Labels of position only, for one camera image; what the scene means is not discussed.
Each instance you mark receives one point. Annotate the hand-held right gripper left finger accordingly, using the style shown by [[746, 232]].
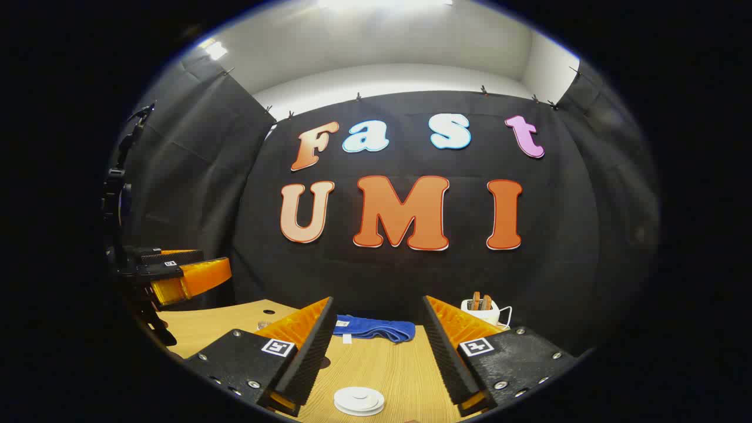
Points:
[[311, 358]]

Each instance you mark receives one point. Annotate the ceiling light panel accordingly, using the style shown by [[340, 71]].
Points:
[[385, 3]]

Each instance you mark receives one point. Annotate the blue towel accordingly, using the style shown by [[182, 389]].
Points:
[[376, 329]]

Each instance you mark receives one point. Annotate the white toaster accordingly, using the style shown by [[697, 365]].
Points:
[[484, 314]]

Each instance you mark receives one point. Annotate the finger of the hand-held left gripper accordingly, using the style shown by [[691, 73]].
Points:
[[200, 276], [176, 257]]

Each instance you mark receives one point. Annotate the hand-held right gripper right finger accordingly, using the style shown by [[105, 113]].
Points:
[[449, 358]]

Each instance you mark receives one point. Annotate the white teacup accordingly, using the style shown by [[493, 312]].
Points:
[[359, 413]]

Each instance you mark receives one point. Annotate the toasted bread slice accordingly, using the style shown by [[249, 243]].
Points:
[[487, 302], [476, 301]]

